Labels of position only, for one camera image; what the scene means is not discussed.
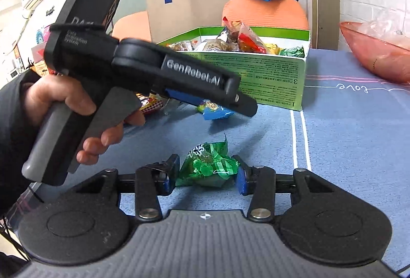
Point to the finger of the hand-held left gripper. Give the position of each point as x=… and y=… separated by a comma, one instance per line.
x=177, y=95

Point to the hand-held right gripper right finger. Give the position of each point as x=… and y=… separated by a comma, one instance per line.
x=242, y=181

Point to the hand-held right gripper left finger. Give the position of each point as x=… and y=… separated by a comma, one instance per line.
x=171, y=176

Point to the blue green candy packet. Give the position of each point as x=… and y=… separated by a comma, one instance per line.
x=214, y=110

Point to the pile of mixed snack packets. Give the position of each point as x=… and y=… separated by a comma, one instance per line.
x=224, y=44

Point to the green cardboard box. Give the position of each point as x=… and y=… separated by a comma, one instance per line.
x=266, y=79

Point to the person's left forearm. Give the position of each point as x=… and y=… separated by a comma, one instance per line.
x=12, y=137

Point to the person's left hand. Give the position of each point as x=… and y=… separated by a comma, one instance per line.
x=61, y=90

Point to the red yellow snack packet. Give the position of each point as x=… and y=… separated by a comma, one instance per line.
x=150, y=105

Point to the blue striped tablecloth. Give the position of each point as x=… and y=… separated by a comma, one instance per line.
x=352, y=153

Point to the pink plastic bowl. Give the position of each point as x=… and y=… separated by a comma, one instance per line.
x=378, y=63

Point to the clear plastic wrap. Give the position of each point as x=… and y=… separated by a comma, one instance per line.
x=390, y=28

